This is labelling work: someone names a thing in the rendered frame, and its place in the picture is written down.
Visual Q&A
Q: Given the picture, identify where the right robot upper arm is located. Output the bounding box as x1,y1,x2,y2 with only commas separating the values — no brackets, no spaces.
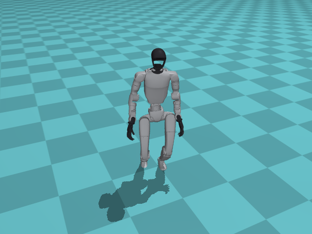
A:
130,71,146,101

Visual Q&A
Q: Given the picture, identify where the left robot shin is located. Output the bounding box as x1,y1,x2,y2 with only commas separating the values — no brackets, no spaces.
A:
159,151,172,161

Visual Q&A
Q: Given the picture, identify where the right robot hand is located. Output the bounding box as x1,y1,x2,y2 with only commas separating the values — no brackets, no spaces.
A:
127,117,135,140

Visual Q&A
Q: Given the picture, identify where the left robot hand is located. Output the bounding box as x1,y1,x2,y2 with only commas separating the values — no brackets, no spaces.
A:
176,115,184,137

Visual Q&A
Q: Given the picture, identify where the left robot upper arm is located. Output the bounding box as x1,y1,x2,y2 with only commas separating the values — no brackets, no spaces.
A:
169,71,179,100

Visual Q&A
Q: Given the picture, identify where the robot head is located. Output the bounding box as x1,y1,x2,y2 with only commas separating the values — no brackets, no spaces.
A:
150,48,166,74

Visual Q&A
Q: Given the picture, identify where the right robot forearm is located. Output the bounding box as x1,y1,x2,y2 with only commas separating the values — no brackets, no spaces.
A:
128,94,137,121

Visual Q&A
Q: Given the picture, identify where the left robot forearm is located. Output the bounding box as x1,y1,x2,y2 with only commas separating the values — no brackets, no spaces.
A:
173,93,181,120

